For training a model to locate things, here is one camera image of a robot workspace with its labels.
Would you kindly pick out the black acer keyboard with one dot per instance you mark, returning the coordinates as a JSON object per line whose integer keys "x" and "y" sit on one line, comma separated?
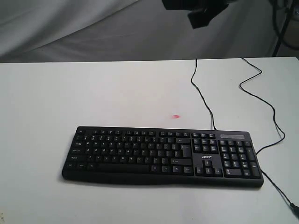
{"x": 152, "y": 156}

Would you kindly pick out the grey backdrop cloth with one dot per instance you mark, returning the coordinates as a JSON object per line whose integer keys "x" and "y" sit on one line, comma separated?
{"x": 135, "y": 30}

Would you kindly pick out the black tripod stand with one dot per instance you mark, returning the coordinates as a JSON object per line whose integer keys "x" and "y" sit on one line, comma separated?
{"x": 280, "y": 32}

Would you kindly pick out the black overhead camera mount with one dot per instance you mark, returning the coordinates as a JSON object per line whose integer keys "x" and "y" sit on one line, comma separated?
{"x": 201, "y": 12}

